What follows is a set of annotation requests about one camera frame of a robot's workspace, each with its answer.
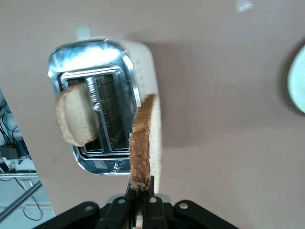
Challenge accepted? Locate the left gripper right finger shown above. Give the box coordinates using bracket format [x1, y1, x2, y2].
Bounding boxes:
[142, 175, 239, 229]

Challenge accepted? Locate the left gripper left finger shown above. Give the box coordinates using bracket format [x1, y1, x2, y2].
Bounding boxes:
[53, 182, 138, 229]

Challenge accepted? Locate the square toasted bread slice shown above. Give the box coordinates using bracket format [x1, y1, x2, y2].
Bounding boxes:
[128, 93, 163, 229]

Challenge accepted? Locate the pale green plate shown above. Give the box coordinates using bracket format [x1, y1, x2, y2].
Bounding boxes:
[287, 44, 305, 115]

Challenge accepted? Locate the round brown bread slice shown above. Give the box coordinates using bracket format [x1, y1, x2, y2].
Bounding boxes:
[54, 83, 100, 147]

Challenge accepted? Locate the cream chrome toaster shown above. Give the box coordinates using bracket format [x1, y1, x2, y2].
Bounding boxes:
[47, 25, 161, 177]

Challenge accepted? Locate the black floor cable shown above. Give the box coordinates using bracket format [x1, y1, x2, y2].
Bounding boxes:
[23, 197, 44, 222]

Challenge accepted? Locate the aluminium frame rail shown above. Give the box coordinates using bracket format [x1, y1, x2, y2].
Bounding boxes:
[0, 180, 41, 221]

